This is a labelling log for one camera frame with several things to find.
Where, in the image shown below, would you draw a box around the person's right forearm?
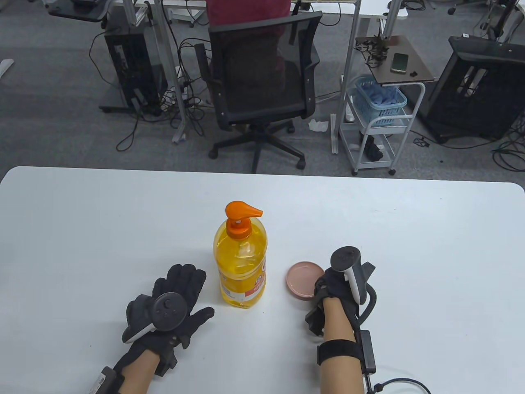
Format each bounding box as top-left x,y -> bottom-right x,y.
319,298 -> 365,394

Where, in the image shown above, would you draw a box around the black computer tower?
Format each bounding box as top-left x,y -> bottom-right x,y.
98,28 -> 168,116

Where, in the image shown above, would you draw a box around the yellow dish soap pump bottle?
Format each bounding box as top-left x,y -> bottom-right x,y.
213,201 -> 268,309

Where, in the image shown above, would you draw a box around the pink seasoning dish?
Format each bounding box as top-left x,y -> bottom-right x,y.
286,261 -> 326,300

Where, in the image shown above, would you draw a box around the person's left hand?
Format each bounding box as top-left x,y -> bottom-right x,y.
122,264 -> 215,370

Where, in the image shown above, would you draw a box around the tangled black cables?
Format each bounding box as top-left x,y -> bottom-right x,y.
355,36 -> 390,69

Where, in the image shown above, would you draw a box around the black cloth item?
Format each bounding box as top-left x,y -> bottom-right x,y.
361,135 -> 384,161

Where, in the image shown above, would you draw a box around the black wrist camera band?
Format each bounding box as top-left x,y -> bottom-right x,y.
88,367 -> 125,394
317,330 -> 377,374

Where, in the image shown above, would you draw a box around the brown tray board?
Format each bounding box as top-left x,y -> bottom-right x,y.
355,35 -> 435,87

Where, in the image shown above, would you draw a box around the black floor cable loop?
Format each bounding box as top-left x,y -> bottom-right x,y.
89,31 -> 140,151

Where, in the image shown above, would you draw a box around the black slatted computer case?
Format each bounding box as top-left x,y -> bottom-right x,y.
426,36 -> 525,142

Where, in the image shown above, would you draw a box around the black mesh office chair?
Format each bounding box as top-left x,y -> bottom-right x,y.
194,11 -> 323,174

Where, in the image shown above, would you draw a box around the black round tracker controller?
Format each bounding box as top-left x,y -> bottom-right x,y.
330,246 -> 378,323
122,292 -> 190,344

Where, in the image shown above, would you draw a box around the person's right hand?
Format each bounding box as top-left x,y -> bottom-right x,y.
306,267 -> 362,337

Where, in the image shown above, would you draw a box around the black coiled floor cables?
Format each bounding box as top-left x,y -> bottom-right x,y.
491,123 -> 525,172

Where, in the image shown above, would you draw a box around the person's left forearm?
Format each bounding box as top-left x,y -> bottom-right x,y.
120,351 -> 161,394

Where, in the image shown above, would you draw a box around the blue plastic basket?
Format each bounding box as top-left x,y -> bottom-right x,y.
354,76 -> 407,127

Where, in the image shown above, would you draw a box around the aluminium desk leg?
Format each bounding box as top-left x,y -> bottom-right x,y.
146,0 -> 190,144
331,0 -> 361,154

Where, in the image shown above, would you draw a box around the white rolling cart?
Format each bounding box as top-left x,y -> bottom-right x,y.
339,81 -> 425,176

